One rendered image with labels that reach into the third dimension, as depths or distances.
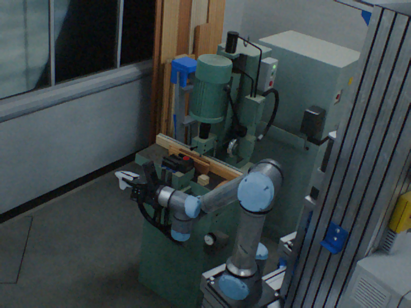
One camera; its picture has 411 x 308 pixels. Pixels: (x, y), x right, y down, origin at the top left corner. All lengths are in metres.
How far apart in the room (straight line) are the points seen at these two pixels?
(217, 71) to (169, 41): 1.59
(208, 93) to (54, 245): 1.64
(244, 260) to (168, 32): 2.46
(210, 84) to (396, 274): 1.23
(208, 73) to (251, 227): 0.94
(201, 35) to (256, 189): 2.70
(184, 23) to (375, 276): 2.86
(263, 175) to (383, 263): 0.52
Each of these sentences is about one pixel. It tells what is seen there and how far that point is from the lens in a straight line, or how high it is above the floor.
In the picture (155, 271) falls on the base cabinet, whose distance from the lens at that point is 3.10.
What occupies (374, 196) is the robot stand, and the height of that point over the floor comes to 1.46.
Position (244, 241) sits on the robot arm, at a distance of 1.77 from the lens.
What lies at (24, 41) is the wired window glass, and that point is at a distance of 3.34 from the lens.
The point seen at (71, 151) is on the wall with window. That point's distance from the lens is 3.83.
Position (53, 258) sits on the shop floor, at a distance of 3.43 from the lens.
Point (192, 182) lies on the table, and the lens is 2.58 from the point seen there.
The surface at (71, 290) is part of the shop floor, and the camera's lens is 3.22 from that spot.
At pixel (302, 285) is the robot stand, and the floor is 0.93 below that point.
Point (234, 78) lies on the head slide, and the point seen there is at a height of 1.41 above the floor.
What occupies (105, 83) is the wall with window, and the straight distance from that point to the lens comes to 3.81.
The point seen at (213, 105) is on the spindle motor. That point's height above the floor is 1.30.
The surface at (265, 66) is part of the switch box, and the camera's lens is 2.66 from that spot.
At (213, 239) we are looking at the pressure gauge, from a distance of 2.58.
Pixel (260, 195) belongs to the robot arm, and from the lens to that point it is 1.62.
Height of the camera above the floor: 2.29
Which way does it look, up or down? 29 degrees down
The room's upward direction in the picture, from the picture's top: 9 degrees clockwise
